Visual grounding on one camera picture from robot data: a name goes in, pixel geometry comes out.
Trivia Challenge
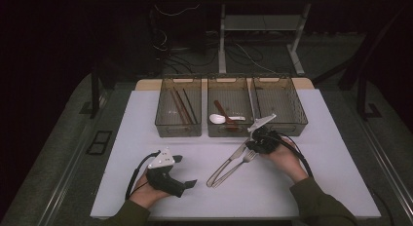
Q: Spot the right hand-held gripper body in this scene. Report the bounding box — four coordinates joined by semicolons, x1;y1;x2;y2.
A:
246;113;284;155

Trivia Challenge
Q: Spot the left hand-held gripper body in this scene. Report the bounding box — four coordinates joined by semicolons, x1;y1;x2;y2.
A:
145;146;188;199

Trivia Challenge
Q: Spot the reddish brown wooden spoon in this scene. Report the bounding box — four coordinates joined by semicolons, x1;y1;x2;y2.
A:
213;99;240;131

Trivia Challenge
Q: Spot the white ceramic spoon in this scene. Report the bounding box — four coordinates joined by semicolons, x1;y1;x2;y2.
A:
208;113;246;126

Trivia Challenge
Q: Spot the translucent grey plastic bin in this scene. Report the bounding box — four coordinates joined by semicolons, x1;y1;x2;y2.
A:
206;76;255;138
154;77;203;138
251;76;309;137

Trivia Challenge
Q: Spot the black chopstick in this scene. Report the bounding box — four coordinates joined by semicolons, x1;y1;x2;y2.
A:
182;88;199;125
180;88;197;125

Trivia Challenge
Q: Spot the person's left hand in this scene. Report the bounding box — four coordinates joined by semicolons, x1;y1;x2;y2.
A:
129;173;170;210

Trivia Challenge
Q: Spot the person's right hand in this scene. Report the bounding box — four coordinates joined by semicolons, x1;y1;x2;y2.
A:
261;137;310;185

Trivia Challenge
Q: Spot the dark angled stand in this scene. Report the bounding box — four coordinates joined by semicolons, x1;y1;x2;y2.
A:
311;6;408;91

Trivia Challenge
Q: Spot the white metal desk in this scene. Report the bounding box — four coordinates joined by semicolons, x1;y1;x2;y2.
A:
206;0;359;76

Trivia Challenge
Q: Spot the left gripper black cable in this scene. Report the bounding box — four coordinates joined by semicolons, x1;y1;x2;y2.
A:
125;150;162;201

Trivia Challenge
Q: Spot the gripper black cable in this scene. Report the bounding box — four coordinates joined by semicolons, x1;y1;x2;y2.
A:
125;150;162;201
276;132;315;179

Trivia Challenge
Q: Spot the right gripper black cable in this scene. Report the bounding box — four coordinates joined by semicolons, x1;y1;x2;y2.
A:
276;132;315;179

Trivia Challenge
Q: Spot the white floor cable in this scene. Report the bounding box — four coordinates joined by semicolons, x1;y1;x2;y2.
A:
233;42;278;75

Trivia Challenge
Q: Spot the tangle of black floor cables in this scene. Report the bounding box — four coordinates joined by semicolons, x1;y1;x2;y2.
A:
155;44;220;75

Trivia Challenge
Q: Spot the metal floor rail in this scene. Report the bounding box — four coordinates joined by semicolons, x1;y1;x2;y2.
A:
35;120;100;226
357;118;413;220

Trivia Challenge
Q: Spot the black stand post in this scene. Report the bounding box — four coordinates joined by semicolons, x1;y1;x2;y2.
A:
355;69;384;122
79;66;108;120

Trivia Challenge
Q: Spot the white hanging cable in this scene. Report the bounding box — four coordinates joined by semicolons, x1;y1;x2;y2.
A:
152;2;202;18

